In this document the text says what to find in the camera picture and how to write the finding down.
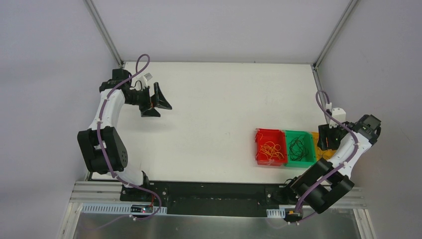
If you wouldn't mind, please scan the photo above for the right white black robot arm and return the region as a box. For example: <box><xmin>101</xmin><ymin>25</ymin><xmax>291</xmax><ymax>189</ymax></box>
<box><xmin>282</xmin><ymin>115</ymin><xmax>381</xmax><ymax>216</ymax></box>

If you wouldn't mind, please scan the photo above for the red plastic bin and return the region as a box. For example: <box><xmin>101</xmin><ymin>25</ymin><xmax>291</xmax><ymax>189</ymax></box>
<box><xmin>255</xmin><ymin>128</ymin><xmax>288</xmax><ymax>166</ymax></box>

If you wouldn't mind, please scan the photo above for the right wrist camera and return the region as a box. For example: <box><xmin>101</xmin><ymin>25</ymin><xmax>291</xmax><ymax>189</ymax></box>
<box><xmin>325</xmin><ymin>103</ymin><xmax>346</xmax><ymax>128</ymax></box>

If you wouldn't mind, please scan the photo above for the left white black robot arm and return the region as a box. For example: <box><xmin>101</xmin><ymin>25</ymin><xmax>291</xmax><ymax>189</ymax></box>
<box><xmin>77</xmin><ymin>68</ymin><xmax>172</xmax><ymax>201</ymax></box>

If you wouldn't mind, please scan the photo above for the green plastic bin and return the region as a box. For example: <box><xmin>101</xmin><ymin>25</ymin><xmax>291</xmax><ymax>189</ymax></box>
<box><xmin>284</xmin><ymin>130</ymin><xmax>317</xmax><ymax>168</ymax></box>

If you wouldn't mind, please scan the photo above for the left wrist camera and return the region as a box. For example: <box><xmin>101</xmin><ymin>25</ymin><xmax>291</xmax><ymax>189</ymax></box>
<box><xmin>139</xmin><ymin>73</ymin><xmax>152</xmax><ymax>88</ymax></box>

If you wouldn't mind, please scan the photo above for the black thin cable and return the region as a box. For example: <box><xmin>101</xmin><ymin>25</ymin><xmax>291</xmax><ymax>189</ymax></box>
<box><xmin>288</xmin><ymin>135</ymin><xmax>314</xmax><ymax>162</ymax></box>

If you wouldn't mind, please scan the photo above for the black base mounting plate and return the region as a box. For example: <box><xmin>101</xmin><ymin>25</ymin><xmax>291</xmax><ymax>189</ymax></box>
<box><xmin>120</xmin><ymin>181</ymin><xmax>298</xmax><ymax>218</ymax></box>

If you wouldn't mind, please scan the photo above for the aluminium frame rail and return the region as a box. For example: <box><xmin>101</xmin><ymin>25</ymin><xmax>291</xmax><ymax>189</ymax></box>
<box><xmin>69</xmin><ymin>180</ymin><xmax>367</xmax><ymax>210</ymax></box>

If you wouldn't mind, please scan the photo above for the orange thin cable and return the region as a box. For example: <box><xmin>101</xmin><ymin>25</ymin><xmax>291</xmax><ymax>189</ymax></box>
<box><xmin>258</xmin><ymin>141</ymin><xmax>286</xmax><ymax>162</ymax></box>

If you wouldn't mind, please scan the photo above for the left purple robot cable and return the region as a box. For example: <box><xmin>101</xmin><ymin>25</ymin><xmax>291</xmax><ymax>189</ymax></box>
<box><xmin>82</xmin><ymin>54</ymin><xmax>163</xmax><ymax>230</ymax></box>

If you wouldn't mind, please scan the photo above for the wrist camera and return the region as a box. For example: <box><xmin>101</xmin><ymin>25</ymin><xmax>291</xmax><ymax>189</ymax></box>
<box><xmin>325</xmin><ymin>103</ymin><xmax>346</xmax><ymax>128</ymax></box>
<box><xmin>139</xmin><ymin>73</ymin><xmax>152</xmax><ymax>88</ymax></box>

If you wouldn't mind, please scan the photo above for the yellow plastic bin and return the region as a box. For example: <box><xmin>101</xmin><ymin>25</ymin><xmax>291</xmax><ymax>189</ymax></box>
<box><xmin>311</xmin><ymin>132</ymin><xmax>336</xmax><ymax>160</ymax></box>

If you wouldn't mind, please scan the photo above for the yellow thin cable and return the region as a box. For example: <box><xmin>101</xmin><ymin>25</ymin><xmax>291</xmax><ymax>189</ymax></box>
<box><xmin>260</xmin><ymin>141</ymin><xmax>286</xmax><ymax>161</ymax></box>

